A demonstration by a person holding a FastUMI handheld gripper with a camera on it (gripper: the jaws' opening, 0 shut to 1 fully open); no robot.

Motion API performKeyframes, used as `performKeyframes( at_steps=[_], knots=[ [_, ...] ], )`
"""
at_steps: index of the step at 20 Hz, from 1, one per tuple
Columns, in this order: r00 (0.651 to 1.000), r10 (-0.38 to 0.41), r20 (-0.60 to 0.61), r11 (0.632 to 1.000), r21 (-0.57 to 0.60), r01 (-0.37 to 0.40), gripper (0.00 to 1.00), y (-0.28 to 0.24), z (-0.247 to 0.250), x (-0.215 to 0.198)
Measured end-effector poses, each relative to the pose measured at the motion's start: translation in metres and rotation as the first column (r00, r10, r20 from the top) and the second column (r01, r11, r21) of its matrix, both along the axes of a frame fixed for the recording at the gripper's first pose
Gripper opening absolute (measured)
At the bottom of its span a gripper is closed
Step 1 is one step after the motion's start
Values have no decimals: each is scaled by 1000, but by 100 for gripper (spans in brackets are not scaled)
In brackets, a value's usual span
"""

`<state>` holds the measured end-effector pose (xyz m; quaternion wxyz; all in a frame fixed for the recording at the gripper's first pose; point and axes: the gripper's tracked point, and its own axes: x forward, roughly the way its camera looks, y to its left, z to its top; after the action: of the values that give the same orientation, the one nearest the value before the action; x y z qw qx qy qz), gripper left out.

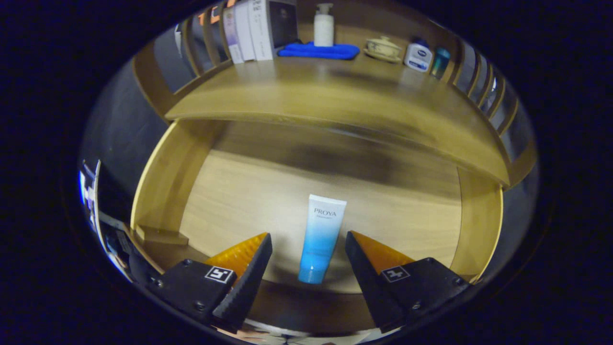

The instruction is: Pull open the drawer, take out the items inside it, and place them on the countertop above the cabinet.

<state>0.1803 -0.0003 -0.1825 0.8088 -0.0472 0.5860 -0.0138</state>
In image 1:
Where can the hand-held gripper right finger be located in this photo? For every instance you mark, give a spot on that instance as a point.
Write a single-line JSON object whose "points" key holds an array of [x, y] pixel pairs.
{"points": [[368, 282]]}

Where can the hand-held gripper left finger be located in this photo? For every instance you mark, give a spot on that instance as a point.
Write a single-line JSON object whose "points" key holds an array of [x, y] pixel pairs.
{"points": [[242, 287]]}

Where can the blue white cosmetic tube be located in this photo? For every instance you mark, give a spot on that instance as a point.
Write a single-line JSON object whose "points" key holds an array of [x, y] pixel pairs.
{"points": [[321, 235]]}

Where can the wooden drawer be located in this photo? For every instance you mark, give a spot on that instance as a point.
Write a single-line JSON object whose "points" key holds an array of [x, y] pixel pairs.
{"points": [[249, 201]]}

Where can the wooden countertop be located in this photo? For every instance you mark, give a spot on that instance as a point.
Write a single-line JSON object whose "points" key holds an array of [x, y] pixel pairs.
{"points": [[311, 91]]}

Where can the wooden cabinet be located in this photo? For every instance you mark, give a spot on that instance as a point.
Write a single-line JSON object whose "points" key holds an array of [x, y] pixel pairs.
{"points": [[153, 91]]}

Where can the white bottle blue cap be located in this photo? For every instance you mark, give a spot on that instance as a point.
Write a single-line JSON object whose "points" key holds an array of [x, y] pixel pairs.
{"points": [[418, 56]]}

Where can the teal slim bottle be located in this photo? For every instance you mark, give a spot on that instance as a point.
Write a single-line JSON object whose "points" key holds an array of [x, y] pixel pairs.
{"points": [[439, 62]]}

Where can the beige lidded teacup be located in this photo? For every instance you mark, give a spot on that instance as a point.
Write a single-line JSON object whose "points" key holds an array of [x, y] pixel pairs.
{"points": [[383, 49]]}

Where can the blue folded cloth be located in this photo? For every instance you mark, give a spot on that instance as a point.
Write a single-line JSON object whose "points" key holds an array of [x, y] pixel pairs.
{"points": [[318, 51]]}

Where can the thin lilac book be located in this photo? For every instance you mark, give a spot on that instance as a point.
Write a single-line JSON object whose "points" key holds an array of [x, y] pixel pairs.
{"points": [[232, 36]]}

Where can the thin white book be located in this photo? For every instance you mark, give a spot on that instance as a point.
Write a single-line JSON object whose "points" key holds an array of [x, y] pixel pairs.
{"points": [[244, 31]]}

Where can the white pump bottle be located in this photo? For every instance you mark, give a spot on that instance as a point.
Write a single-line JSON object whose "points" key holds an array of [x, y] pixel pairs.
{"points": [[323, 28]]}

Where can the thick white dark-cover book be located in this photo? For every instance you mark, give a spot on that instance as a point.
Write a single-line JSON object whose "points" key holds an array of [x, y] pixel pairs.
{"points": [[268, 28]]}

